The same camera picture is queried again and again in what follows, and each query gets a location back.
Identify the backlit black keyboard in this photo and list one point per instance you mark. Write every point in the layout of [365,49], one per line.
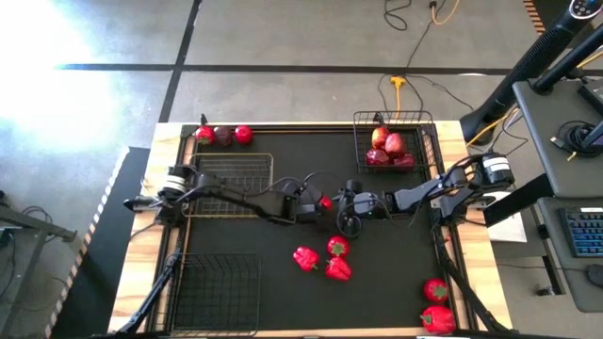
[584,233]

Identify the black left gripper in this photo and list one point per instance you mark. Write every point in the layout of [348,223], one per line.
[308,207]

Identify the grey metal side table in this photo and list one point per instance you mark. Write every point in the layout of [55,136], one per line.
[28,221]

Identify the black desk leg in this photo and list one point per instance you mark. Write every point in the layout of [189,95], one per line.
[518,200]

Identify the black table mat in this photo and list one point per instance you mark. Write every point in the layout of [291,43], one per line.
[377,282]

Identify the yellow red apple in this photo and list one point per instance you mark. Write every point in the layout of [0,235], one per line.
[380,137]

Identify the grey desk top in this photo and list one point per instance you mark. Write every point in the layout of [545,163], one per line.
[556,282]
[556,174]

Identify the black computer mouse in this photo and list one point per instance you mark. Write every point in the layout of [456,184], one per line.
[596,276]

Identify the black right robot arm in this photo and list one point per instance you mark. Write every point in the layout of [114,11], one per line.
[424,190]

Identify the black striped-edge floor mat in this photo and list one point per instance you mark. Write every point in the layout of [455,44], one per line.
[534,14]
[108,263]

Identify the black tower fan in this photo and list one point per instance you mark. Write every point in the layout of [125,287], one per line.
[527,66]

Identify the dark red apple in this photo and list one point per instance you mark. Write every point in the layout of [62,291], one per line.
[223,135]

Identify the white paper sheet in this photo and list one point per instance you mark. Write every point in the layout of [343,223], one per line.
[511,230]

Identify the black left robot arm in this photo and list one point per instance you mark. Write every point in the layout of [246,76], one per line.
[264,205]

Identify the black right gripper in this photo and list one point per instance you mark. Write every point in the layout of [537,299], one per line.
[372,205]

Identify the black diagonal frame strut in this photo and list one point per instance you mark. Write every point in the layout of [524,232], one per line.
[155,294]
[464,287]

